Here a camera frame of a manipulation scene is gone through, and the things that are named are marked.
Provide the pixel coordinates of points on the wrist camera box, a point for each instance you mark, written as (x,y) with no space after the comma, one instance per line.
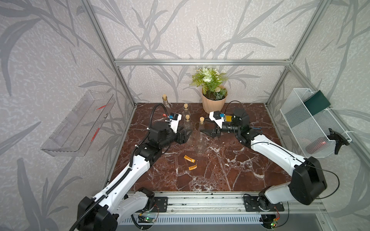
(218,117)
(174,119)

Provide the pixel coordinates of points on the green artificial plant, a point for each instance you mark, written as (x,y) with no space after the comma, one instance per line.
(210,80)

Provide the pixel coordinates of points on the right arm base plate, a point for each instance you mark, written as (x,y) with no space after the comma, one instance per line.
(258,204)

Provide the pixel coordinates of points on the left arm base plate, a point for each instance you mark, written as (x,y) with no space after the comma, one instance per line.
(158,204)

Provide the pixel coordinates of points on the short glass bottle gold label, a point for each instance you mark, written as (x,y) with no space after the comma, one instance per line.
(185,112)

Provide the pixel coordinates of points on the peeled white label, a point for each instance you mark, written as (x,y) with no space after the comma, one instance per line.
(189,159)

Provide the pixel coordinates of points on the black spray bottle trigger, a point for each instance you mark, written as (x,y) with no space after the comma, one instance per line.
(339,139)

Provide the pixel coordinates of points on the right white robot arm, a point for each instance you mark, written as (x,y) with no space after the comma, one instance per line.
(307,177)

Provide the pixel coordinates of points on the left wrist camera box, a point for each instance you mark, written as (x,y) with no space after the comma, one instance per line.
(174,119)

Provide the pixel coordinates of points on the clear plastic wall shelf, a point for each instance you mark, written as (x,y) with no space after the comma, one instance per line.
(76,133)

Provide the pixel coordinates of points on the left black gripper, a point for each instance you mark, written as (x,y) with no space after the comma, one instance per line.
(183,138)

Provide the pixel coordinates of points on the peeled gold label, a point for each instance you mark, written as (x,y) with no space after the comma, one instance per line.
(192,167)

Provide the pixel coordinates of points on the dark green card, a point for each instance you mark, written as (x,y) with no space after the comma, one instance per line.
(316,103)

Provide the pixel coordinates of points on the pink flower pot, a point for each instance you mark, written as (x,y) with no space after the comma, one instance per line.
(210,105)

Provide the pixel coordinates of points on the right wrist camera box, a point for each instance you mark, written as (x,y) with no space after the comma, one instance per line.
(218,117)

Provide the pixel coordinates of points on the white mesh wall basket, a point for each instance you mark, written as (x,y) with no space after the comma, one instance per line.
(310,131)

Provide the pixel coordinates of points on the tall slim glass bottle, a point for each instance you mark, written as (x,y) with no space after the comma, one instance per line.
(201,138)

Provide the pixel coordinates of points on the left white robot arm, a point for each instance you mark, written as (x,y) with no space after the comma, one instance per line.
(109,207)

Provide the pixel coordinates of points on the yellow gardening glove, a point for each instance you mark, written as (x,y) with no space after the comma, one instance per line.
(228,118)

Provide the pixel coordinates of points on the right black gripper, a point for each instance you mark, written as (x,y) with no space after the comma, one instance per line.
(212,133)

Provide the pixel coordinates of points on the aluminium front rail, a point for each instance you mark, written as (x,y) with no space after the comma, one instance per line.
(186,203)

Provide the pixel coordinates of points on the glass bottle with red label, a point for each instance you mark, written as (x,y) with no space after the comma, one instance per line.
(165,101)

